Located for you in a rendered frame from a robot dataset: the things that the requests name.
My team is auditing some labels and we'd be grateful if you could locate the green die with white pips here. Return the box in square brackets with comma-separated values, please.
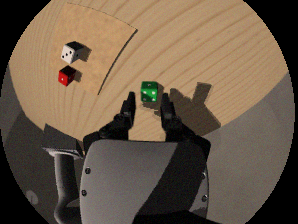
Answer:
[141, 81, 158, 102]

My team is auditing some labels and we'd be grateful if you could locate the tan textured mat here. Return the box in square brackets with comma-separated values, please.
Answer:
[50, 3, 137, 96]

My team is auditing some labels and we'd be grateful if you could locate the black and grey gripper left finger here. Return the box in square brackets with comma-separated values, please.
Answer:
[83, 91, 136, 156]

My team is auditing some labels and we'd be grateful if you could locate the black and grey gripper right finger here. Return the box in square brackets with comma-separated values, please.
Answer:
[160, 93, 211, 162]

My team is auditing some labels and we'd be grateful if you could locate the dark red die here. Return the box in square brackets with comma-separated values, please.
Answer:
[58, 65, 76, 87]

